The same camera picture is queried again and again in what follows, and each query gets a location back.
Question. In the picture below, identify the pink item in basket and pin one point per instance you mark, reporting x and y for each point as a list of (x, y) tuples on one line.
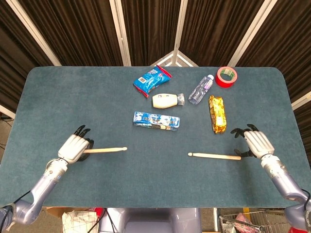
[(243, 218)]

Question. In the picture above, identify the lavender robot torso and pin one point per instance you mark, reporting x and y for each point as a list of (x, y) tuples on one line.
[(150, 221)]

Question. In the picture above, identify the white checked bag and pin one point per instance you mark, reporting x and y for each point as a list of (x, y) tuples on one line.
[(77, 222)]

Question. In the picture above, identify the white table leg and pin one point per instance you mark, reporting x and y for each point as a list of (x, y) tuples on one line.
[(215, 218)]

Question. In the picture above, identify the white screen base frame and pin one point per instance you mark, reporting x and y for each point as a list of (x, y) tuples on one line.
[(165, 59)]

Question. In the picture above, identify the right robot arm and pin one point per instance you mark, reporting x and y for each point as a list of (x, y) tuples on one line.
[(284, 182)]

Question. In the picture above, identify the blue Oreo cookie box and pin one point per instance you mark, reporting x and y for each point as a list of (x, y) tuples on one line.
[(155, 121)]

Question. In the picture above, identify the blue snack bag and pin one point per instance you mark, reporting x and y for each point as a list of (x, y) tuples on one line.
[(150, 81)]

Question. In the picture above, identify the brown cardboard box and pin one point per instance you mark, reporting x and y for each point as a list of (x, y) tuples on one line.
[(58, 211)]

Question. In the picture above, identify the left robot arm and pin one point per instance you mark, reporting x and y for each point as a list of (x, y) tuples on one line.
[(41, 189)]

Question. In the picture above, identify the red plastic container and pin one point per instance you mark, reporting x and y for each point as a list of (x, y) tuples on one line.
[(296, 230)]

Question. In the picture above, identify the white screen frame post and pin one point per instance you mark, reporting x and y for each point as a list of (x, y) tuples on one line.
[(180, 24), (252, 31), (302, 100), (34, 32), (120, 34), (6, 112)]

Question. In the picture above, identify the small red object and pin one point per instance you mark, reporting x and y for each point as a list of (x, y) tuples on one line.
[(99, 211)]

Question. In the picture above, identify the teal table mat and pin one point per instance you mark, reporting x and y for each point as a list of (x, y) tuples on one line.
[(145, 174)]

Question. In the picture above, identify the red tape roll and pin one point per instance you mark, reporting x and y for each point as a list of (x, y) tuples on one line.
[(223, 83)]

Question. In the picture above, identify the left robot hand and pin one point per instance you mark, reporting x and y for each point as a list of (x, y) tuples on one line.
[(73, 148)]

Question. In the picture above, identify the white bottle with grey cap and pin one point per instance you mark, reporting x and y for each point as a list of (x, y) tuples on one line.
[(165, 100)]

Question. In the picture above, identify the dark brown curtain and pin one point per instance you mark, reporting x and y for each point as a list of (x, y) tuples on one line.
[(85, 31)]

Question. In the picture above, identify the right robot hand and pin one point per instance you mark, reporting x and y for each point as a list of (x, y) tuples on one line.
[(260, 143)]

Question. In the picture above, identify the clear plastic water bottle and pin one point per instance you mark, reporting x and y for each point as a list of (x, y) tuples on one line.
[(200, 89)]

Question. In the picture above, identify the gold foil snack pack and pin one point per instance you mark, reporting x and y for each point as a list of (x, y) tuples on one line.
[(217, 114)]

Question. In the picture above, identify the plain wooden drumstick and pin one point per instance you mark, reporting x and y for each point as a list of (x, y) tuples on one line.
[(107, 150)]

